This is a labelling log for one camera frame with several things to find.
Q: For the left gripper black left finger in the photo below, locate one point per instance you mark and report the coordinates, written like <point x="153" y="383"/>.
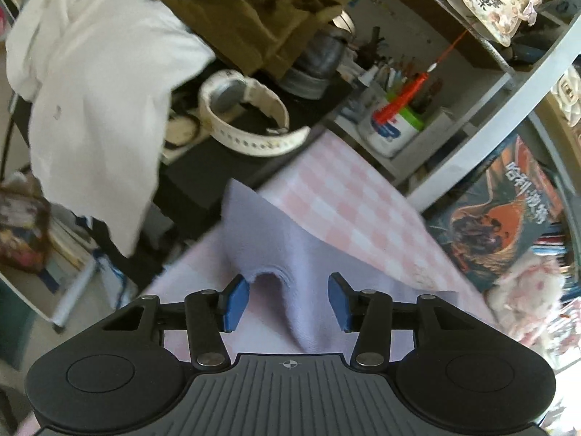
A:
<point x="136" y="364"/>

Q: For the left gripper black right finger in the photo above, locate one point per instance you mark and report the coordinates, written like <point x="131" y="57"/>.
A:
<point x="445" y="365"/>

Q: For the pink and purple knit sweater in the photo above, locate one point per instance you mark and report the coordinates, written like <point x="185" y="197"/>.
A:
<point x="287" y="268"/>

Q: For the white pink plush bunny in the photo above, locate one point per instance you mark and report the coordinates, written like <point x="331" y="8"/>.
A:
<point x="526" y="303"/>

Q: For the Harry Potter book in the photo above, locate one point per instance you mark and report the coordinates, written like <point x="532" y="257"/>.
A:
<point x="492" y="217"/>

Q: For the pink checkered table mat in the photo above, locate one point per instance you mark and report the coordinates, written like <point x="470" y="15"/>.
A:
<point x="334" y="194"/>

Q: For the white pen holder cup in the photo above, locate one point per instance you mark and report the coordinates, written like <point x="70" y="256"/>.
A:
<point x="390" y="138"/>

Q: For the red tassel ornament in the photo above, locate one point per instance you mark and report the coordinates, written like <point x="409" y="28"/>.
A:
<point x="387" y="113"/>

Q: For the white metal bookshelf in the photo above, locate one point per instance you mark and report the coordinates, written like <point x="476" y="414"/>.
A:
<point x="487" y="97"/>

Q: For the white cloth garment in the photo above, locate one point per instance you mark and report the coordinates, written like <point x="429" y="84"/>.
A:
<point x="99" y="75"/>

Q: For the olive green jacket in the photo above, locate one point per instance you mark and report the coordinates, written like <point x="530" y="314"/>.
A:
<point x="257" y="35"/>

